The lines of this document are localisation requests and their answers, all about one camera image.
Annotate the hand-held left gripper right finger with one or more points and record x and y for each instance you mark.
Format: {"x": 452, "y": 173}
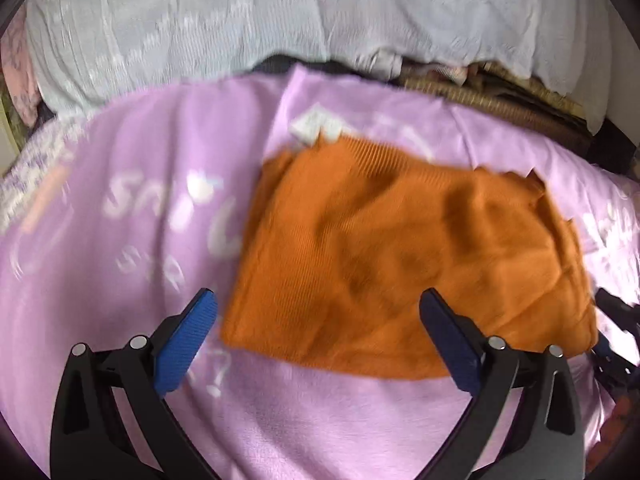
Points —
{"x": 450, "y": 347}

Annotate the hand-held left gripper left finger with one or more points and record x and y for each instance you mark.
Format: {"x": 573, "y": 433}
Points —
{"x": 186, "y": 342}

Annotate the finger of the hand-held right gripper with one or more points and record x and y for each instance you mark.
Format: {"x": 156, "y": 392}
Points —
{"x": 620, "y": 310}
{"x": 610, "y": 362}

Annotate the orange knitted cardigan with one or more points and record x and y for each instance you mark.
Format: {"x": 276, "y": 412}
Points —
{"x": 400, "y": 250}

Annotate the purple printed blanket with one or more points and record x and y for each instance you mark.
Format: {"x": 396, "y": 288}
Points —
{"x": 125, "y": 240}

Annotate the purple floral cloth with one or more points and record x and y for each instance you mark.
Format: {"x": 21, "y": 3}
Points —
{"x": 35, "y": 160}

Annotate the white paper hang tag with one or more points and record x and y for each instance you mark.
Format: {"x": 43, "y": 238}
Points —
{"x": 312, "y": 127}

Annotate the pink patterned cloth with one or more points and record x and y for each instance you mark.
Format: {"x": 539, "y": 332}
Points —
{"x": 17, "y": 70}

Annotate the white lace cover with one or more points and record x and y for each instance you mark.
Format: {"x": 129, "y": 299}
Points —
{"x": 250, "y": 15}

